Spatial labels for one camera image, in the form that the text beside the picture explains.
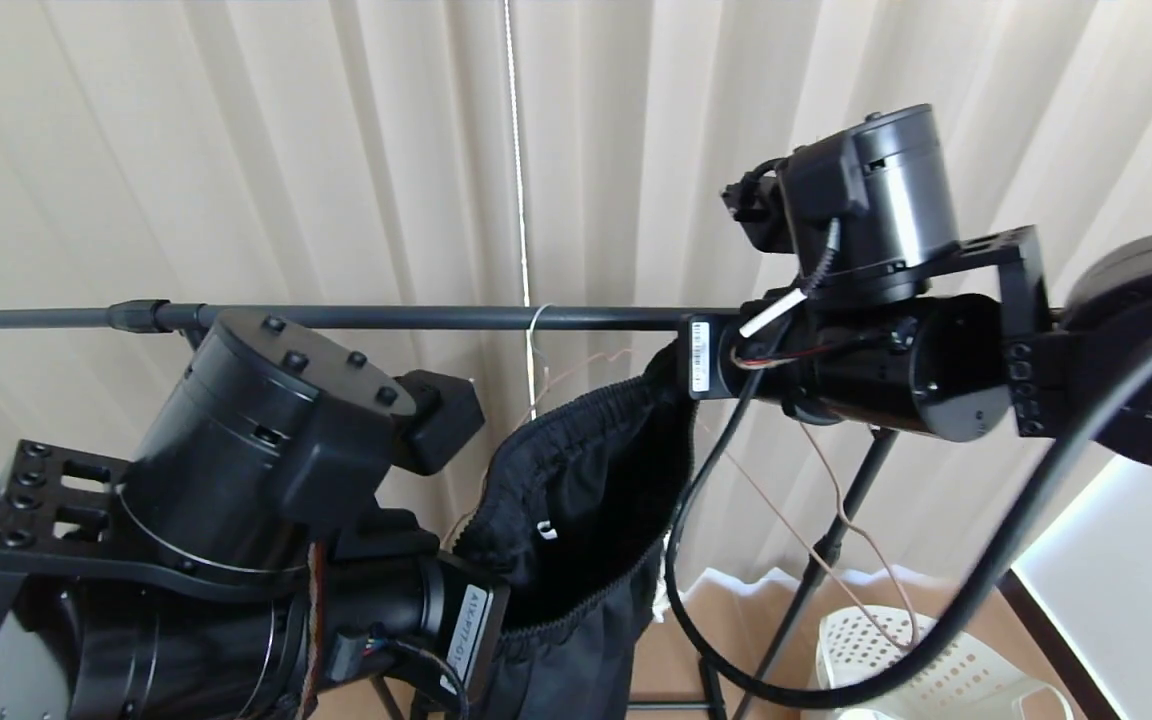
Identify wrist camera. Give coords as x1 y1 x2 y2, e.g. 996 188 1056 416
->
721 133 875 256
281 368 489 533

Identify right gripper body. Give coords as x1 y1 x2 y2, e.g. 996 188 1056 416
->
686 293 1015 443

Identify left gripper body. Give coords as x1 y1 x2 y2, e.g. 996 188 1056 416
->
56 555 512 720

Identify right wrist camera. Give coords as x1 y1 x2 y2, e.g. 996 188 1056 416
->
721 133 875 256

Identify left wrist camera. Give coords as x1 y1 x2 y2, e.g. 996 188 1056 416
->
281 368 489 533

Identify black cable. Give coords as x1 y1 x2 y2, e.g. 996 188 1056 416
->
664 300 1152 713

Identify white laundry basket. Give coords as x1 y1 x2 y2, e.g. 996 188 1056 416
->
816 605 1087 720

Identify black clothes rack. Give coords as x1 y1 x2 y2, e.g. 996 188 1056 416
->
0 298 902 720

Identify pink clothes hanger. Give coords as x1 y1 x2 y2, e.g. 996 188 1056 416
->
441 303 642 551
694 415 927 656

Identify beige curtain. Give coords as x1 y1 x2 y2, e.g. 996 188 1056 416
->
0 0 1152 601

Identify black shorts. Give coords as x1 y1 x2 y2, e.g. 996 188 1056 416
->
451 340 697 720

